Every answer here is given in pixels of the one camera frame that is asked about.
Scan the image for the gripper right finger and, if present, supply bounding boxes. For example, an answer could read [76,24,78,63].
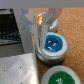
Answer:
[39,7,63,48]

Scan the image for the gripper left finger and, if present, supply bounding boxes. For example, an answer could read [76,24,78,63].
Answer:
[21,7,41,48]

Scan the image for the red button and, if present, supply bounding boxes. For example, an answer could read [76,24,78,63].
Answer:
[34,11,60,34]

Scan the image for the blue button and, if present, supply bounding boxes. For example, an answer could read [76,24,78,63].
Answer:
[35,31,70,66]

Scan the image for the wooden drawer box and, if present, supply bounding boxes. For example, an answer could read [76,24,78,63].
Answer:
[12,7,84,84]

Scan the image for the green button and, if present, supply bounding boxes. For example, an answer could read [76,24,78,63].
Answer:
[41,64,84,84]

